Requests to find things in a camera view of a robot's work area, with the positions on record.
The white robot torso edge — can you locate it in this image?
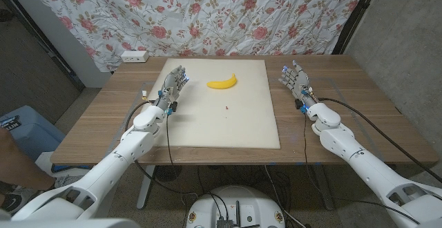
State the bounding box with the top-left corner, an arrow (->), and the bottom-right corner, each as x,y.
0,217 -> 141,228

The white table leg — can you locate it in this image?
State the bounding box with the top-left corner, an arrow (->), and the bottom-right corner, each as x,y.
136,164 -> 156,210

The black backdrop stand pole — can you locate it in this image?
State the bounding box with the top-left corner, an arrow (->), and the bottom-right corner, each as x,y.
331,0 -> 383,55

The floral backdrop cloth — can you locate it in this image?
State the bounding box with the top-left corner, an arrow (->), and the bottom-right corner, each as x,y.
21,0 -> 370,73

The white floor board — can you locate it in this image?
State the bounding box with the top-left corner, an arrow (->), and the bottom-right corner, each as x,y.
34,151 -> 94,187

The white power strip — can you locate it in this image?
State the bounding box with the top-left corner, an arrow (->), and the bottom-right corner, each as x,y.
120,50 -> 150,64

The wooden table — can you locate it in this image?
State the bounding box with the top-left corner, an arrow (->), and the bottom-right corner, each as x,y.
50,54 -> 439,167

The blue storage bin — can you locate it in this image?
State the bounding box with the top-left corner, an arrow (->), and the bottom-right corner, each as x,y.
0,105 -> 66,162

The person's bare leg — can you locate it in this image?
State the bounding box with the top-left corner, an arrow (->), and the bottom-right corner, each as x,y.
0,127 -> 56,191

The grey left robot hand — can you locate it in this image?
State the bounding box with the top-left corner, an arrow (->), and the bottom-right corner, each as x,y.
153,65 -> 191,113

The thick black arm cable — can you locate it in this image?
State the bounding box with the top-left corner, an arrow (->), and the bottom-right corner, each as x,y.
124,99 -> 200,196
316,97 -> 442,184

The yellow toy banana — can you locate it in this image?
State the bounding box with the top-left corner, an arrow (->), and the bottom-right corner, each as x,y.
206,73 -> 238,90

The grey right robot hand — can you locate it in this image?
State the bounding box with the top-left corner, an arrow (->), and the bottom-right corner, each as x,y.
278,59 -> 317,110

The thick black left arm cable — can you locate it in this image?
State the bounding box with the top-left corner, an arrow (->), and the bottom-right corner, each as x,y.
124,99 -> 200,196

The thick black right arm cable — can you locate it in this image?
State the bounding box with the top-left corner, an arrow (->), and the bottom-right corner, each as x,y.
316,97 -> 442,184

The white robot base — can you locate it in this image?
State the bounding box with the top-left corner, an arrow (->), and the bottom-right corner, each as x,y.
185,185 -> 286,228

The black wall strip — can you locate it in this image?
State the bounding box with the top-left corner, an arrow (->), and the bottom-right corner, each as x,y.
0,0 -> 86,93

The grey table leg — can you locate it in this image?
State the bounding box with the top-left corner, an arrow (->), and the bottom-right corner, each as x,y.
312,164 -> 335,211

